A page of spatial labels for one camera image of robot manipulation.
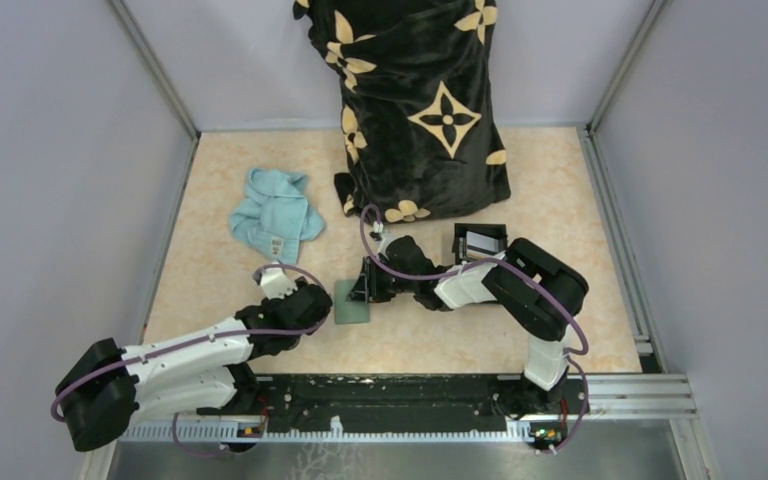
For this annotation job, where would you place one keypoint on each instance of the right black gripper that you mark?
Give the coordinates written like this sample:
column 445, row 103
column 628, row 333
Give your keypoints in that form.
column 367, row 288

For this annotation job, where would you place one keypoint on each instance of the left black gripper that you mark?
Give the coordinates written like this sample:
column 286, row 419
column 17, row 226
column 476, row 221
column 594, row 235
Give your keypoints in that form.
column 273, row 304

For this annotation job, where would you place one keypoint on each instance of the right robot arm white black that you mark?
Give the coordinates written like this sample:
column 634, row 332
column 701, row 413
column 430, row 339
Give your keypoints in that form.
column 542, row 294

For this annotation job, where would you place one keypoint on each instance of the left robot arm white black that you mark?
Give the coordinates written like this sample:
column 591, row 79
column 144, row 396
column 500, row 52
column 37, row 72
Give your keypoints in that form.
column 112, row 388

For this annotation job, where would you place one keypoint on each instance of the black card tray box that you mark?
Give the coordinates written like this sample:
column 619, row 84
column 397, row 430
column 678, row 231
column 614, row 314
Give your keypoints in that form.
column 460, row 229

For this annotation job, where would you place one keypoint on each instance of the stack of cards in tray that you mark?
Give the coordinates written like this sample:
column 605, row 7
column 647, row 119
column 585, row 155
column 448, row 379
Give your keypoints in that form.
column 480, row 245

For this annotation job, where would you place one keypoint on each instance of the light blue cloth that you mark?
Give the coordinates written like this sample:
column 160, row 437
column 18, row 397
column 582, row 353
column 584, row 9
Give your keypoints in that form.
column 275, row 216

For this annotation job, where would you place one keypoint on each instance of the black beige flower-patterned blanket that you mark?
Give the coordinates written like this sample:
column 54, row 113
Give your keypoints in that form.
column 416, row 110

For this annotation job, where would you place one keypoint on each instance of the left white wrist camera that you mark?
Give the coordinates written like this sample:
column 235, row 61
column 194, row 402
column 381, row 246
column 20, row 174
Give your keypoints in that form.
column 275, row 283

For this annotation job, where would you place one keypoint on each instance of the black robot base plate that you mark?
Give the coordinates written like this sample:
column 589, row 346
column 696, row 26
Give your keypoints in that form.
column 378, row 421

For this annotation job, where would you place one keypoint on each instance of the white slotted cable duct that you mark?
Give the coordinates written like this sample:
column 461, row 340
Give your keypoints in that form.
column 239, row 432

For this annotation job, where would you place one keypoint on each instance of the aluminium frame rail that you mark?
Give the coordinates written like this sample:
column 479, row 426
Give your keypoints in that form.
column 623, row 396

